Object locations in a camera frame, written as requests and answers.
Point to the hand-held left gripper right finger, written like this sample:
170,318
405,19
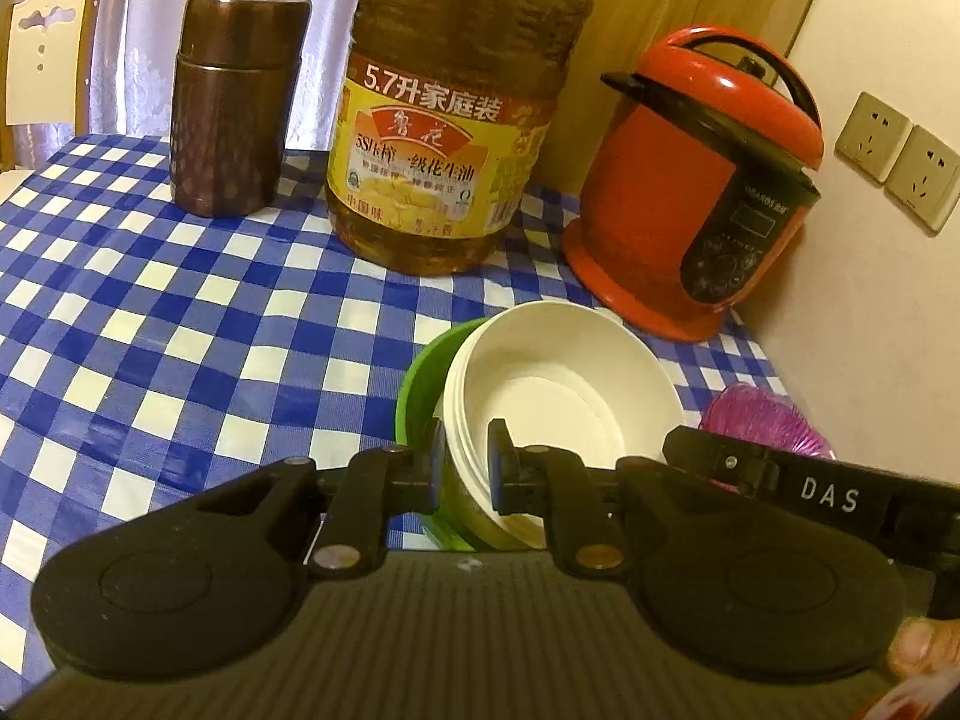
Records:
496,461

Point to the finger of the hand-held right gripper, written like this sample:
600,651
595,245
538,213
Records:
720,461

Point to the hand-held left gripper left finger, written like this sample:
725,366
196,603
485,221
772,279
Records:
435,461

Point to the purple glass plate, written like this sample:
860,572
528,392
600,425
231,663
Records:
757,412

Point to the white plastic bowl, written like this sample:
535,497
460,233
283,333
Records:
570,390

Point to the person's right hand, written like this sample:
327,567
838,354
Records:
934,645

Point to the red patterned clothing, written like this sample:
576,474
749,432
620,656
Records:
922,701

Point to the red electric pressure cooker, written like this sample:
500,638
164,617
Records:
660,202

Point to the blue white checkered tablecloth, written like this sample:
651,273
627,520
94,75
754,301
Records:
187,330

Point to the large cooking oil bottle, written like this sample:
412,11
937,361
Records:
442,90

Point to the brown metal canister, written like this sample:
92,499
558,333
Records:
232,105

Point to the white wooden chair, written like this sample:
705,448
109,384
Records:
37,52

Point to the beige wall socket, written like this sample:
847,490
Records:
926,176
870,135

